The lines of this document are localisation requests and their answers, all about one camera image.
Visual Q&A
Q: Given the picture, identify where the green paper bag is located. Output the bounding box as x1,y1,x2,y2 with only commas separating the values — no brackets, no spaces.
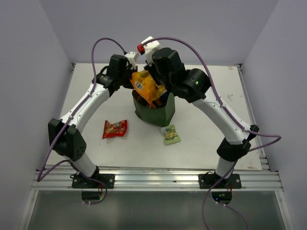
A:
132,90,176,127

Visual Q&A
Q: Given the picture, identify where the red snack packet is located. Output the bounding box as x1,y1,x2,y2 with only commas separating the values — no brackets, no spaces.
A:
102,120,128,139

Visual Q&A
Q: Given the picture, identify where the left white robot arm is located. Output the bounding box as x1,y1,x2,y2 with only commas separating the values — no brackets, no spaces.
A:
48,52,137,188

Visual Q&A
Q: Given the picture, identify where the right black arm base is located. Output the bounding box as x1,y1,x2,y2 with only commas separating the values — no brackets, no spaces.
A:
198,172,242,189

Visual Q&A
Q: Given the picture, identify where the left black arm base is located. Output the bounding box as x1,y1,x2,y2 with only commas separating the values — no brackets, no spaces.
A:
70,173,115,189

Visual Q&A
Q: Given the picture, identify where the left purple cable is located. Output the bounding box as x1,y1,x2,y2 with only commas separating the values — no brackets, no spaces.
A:
36,37,128,206

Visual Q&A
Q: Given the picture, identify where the yellow mango candy bag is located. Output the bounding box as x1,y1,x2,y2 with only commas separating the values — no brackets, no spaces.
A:
130,70,166,109

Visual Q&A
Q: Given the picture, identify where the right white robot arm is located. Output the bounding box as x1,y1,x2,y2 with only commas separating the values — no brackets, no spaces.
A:
144,47,259,188

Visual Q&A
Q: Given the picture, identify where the light green snack packet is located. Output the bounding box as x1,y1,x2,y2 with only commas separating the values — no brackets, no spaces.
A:
160,125,181,145

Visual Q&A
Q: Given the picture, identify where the blue Doritos chip bag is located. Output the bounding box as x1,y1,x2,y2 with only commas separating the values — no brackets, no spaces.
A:
159,92,169,100

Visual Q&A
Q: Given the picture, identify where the aluminium front rail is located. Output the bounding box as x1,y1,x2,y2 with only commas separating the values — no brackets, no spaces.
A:
31,166,283,192

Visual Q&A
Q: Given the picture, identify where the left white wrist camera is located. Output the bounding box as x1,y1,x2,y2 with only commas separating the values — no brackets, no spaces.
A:
124,51,140,69

